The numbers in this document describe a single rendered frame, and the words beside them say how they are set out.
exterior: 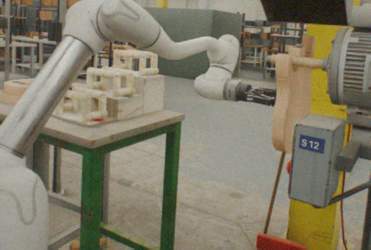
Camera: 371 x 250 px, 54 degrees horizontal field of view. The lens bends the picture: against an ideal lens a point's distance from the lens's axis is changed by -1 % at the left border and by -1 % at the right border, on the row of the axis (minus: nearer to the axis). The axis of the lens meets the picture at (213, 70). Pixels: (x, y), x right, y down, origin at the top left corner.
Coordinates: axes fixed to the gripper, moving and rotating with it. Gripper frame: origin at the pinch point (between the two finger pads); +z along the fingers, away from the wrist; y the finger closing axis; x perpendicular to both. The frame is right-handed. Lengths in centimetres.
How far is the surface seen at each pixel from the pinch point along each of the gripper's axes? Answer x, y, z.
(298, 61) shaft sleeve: 18.1, 11.0, 6.6
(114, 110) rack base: -8, 26, -66
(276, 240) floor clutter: -107, -47, -18
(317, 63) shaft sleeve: 18.4, 10.9, 13.2
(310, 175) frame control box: -1, 48, 22
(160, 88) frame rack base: -6, -3, -64
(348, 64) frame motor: 21.3, 20.1, 24.5
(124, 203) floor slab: -120, -43, -136
